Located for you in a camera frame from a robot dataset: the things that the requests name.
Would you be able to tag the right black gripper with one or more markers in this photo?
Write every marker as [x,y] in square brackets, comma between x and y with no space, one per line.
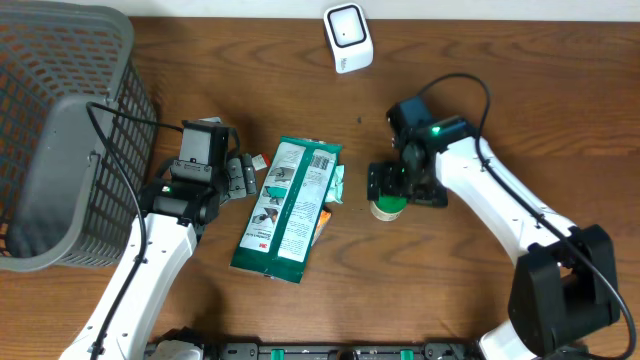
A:
[434,195]

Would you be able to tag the orange white box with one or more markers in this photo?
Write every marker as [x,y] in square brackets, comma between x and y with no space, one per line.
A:
[324,219]

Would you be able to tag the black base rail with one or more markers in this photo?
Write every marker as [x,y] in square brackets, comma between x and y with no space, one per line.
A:
[181,349]

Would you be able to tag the red sachet packet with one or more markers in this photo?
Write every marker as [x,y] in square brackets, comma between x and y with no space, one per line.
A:
[260,162]

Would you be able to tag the white barcode scanner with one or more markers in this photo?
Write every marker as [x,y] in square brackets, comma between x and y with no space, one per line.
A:
[348,37]

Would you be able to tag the grey plastic mesh basket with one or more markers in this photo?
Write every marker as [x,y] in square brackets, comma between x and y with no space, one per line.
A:
[77,133]

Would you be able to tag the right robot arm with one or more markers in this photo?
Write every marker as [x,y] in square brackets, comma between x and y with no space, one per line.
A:
[564,274]

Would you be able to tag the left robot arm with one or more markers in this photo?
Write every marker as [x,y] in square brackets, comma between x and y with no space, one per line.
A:
[173,215]

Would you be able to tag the green white sponge package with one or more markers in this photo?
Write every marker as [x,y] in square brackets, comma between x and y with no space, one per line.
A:
[280,230]

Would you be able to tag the mint green wipes packet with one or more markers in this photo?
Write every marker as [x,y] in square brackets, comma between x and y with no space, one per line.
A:
[336,186]

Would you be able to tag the green-lidded white jar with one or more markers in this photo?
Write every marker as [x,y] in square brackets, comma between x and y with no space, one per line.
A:
[388,208]

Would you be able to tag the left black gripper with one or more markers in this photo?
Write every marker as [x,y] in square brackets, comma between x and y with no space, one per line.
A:
[241,176]

